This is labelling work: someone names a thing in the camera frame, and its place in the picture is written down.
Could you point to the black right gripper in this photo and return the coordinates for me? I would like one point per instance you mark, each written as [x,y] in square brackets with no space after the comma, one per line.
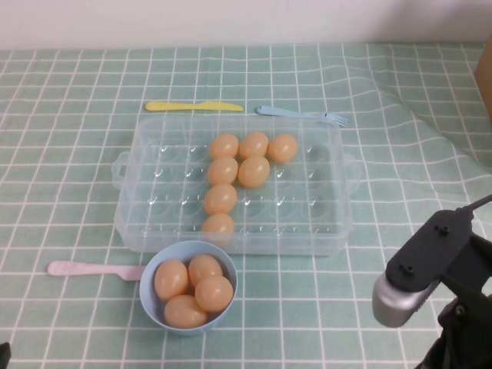
[469,330]

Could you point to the yellow plastic knife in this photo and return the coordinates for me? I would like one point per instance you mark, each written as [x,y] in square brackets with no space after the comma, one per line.
[184,106]

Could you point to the green checked tablecloth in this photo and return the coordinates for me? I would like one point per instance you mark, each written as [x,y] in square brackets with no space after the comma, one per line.
[57,173]

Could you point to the pink plastic knife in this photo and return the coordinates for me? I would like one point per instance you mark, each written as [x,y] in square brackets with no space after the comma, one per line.
[77,268]

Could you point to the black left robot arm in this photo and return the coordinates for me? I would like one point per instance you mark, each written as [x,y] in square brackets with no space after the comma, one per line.
[4,355]

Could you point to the light blue plastic fork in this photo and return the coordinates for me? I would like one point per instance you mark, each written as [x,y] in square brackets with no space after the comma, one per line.
[292,113]

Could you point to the light blue bowl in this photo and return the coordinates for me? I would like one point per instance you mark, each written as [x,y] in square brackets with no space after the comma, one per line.
[149,303]

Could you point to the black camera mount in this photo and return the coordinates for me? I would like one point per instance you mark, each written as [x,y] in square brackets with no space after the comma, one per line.
[430,250]

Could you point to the brown cardboard box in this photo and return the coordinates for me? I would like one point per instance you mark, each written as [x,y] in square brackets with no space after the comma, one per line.
[485,65]

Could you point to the clear plastic egg box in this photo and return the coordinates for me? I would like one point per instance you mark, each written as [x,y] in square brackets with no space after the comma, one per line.
[165,200]

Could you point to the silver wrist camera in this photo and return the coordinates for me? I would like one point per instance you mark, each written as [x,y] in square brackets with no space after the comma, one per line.
[396,303]

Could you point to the beige plastic egg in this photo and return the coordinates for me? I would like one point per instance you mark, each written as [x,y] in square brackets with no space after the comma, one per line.
[218,227]
[214,293]
[171,280]
[203,267]
[283,148]
[223,170]
[253,171]
[183,313]
[220,199]
[253,145]
[224,146]

